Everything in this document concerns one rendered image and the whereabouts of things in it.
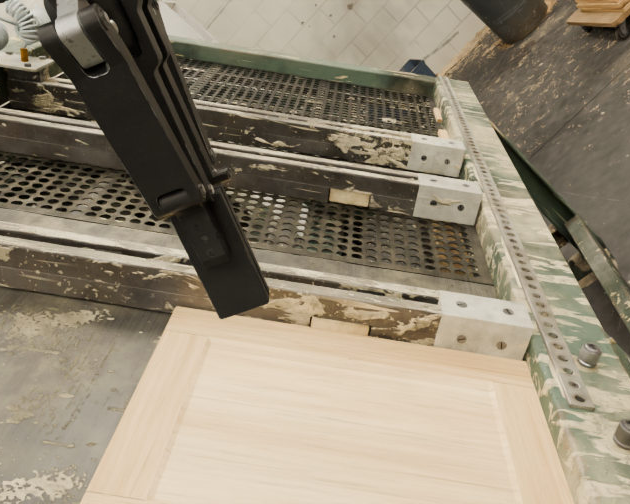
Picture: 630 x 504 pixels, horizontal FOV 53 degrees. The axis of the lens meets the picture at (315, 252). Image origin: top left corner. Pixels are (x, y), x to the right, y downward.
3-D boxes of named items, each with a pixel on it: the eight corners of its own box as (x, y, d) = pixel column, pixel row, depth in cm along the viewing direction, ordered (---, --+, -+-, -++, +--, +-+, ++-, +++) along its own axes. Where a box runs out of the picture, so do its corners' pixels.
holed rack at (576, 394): (593, 411, 75) (595, 407, 75) (569, 407, 75) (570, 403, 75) (447, 78, 219) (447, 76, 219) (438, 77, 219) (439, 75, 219)
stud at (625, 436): (637, 453, 70) (648, 434, 68) (615, 450, 70) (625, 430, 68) (629, 437, 72) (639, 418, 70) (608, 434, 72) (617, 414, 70)
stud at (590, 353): (597, 371, 82) (606, 353, 80) (578, 368, 82) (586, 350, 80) (592, 359, 84) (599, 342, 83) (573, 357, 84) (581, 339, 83)
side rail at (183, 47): (429, 113, 218) (436, 82, 212) (112, 64, 218) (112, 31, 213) (427, 107, 225) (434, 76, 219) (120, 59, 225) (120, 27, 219)
